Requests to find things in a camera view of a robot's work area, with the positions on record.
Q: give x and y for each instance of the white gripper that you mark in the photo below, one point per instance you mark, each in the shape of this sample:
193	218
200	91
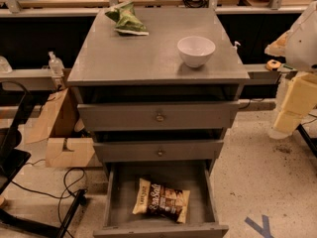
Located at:
303	49

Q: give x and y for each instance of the brown sea salt chip bag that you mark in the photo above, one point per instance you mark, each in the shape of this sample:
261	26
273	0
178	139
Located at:
157	199

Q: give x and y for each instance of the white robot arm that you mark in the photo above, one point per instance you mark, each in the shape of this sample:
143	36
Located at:
299	44

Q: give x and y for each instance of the grey middle drawer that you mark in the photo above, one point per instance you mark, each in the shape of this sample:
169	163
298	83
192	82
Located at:
111	152

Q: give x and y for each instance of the grey wooden drawer cabinet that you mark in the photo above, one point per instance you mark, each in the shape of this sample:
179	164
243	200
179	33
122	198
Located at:
111	68

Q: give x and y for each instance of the grey open bottom drawer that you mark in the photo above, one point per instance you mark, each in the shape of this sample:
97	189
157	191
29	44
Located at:
120	221

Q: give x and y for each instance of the grey top drawer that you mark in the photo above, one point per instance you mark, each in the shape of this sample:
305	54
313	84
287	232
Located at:
158	116

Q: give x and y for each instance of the green chip bag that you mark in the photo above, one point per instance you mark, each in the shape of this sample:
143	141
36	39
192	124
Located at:
126	21

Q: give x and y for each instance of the black stand leg right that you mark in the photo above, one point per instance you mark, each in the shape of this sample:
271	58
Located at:
311	142

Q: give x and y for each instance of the small white spray bottle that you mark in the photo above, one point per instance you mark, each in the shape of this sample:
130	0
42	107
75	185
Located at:
236	45

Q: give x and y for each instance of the white ceramic bowl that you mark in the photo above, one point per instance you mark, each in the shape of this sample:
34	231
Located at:
195	51

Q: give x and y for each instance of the blue floor tape mark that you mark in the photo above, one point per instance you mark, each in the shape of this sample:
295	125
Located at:
263	229

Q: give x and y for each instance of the open cardboard box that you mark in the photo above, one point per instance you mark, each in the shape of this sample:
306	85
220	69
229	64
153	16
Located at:
66	148

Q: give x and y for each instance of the clear sanitizer pump bottle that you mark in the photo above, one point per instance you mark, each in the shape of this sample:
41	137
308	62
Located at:
55	64

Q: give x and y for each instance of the black metal stand left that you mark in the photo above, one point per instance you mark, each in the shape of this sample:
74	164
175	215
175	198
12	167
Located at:
12	160

